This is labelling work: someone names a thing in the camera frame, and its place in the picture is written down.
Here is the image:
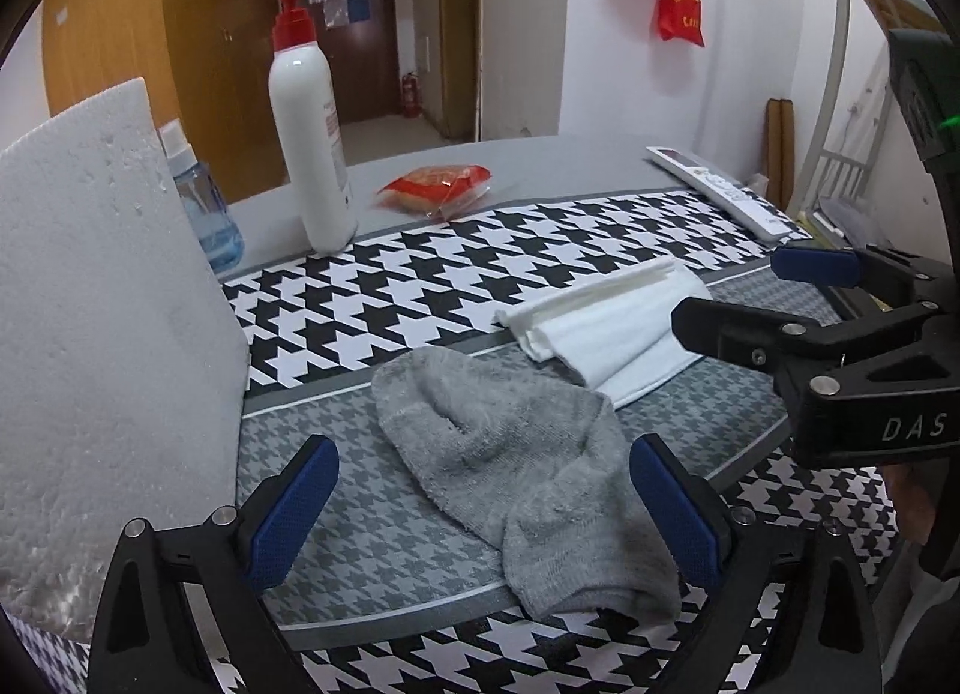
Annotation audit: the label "blue spray bottle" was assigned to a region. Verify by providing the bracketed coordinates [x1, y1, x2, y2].
[157, 122, 246, 275]

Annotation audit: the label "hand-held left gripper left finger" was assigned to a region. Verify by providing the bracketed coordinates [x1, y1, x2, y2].
[88, 433, 340, 694]

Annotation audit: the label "white pump bottle red cap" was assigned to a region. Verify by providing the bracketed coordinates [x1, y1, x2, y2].
[240, 0, 359, 254]

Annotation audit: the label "white foam box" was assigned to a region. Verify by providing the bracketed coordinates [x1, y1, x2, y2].
[0, 77, 252, 642]

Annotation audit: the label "wooden sticks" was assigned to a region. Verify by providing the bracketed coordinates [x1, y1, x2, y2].
[763, 97, 796, 207]

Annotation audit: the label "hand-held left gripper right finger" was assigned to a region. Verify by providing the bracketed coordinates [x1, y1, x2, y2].
[628, 433, 886, 694]

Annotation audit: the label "white metal bed frame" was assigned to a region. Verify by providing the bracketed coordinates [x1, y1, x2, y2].
[806, 0, 938, 245]

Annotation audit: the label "red snack packet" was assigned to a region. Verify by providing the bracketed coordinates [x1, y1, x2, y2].
[375, 163, 492, 219]

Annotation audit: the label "white remote control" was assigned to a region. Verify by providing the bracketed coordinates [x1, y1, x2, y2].
[646, 146, 792, 243]

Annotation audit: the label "white towel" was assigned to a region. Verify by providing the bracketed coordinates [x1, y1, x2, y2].
[493, 256, 710, 410]

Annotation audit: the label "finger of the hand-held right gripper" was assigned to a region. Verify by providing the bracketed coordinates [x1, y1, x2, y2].
[771, 245, 960, 314]
[671, 296, 938, 395]

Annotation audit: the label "wooden wardrobe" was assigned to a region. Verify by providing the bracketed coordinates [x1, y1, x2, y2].
[41, 0, 278, 134]

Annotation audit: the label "houndstooth tablecloth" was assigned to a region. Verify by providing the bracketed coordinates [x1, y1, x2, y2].
[0, 134, 901, 694]

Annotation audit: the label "grey sock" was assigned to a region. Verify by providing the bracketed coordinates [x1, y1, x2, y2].
[371, 347, 683, 624]

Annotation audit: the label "dark brown door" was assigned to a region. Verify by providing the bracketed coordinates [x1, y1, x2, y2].
[277, 0, 398, 129]

